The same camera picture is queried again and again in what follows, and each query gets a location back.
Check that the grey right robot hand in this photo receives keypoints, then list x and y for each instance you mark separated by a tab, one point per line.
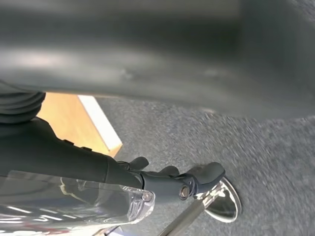
73	163

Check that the ribbed grey right arm sleeve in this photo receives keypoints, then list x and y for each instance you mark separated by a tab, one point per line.
20	107

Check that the clear plastic cover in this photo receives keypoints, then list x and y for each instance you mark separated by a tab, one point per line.
141	206

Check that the chrome stanchion post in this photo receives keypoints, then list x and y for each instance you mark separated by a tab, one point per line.
223	205

